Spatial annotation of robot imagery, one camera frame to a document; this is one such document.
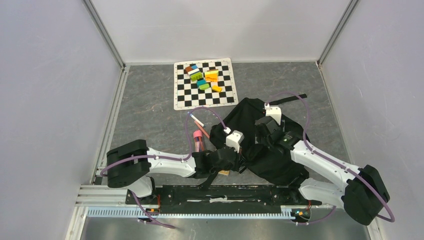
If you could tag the light green toy block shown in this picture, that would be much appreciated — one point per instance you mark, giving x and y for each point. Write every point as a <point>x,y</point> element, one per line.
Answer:
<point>204,86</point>

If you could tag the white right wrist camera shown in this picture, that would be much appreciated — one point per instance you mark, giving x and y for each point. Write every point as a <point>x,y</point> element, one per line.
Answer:
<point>273,111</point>

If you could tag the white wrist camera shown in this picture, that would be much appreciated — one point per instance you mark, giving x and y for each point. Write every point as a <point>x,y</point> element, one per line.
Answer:
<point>233,139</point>
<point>273,111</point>

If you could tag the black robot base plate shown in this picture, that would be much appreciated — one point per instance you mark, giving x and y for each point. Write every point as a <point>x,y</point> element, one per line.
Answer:
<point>225,199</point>

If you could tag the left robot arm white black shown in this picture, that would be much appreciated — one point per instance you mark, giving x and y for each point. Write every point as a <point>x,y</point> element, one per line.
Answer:
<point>129,166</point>

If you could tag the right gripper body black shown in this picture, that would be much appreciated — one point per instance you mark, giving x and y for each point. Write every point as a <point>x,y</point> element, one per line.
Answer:
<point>278,126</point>

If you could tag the pink lid marker case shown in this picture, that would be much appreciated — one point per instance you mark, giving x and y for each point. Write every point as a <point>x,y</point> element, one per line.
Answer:
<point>198,141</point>

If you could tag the red pencil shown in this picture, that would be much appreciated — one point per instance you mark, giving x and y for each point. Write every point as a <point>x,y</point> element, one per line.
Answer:
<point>202,130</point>

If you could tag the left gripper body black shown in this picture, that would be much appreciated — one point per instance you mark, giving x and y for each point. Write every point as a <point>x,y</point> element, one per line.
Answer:
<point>233,165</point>

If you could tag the green toy block stack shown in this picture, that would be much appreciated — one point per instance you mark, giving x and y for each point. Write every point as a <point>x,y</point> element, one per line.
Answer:
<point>196,76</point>

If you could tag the brown blue white block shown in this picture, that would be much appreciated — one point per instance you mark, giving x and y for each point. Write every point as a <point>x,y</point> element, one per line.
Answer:
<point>192,70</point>

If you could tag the blue white marker pen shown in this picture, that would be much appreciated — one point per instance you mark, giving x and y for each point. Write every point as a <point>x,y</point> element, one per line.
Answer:
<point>196,119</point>

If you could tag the black student backpack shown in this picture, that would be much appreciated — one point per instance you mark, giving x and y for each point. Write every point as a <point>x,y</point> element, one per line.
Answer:
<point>263,151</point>

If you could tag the teal toy block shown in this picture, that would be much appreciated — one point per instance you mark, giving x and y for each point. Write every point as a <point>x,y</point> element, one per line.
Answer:
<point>201,82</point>

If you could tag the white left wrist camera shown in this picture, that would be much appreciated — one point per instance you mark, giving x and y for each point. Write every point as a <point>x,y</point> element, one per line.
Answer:
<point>233,139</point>

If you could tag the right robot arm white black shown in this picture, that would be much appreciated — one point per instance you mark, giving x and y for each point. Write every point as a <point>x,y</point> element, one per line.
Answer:
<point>359,191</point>

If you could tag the black white chessboard mat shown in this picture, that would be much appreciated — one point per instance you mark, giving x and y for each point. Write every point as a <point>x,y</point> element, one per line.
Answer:
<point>187,95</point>

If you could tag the slotted cable duct rail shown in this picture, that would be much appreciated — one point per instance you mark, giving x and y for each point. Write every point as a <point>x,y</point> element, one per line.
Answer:
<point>136,212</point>

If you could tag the yellow orange block stack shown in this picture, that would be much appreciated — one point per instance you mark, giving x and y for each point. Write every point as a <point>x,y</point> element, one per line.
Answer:
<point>211,75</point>

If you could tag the small yellow toy block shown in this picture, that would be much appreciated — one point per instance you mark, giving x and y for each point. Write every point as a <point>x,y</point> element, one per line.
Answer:
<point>216,88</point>

